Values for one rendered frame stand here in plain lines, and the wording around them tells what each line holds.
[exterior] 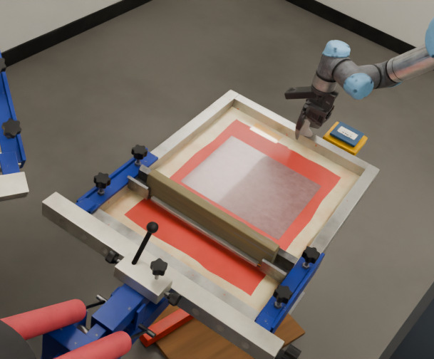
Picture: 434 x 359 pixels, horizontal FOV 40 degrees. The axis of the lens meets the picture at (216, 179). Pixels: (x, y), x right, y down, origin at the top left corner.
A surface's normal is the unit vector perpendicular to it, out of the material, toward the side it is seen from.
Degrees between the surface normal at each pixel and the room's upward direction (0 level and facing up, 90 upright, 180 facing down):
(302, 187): 1
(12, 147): 32
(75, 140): 0
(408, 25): 90
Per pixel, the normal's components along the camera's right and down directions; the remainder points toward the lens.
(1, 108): 0.42, -0.26
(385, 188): 0.21, -0.73
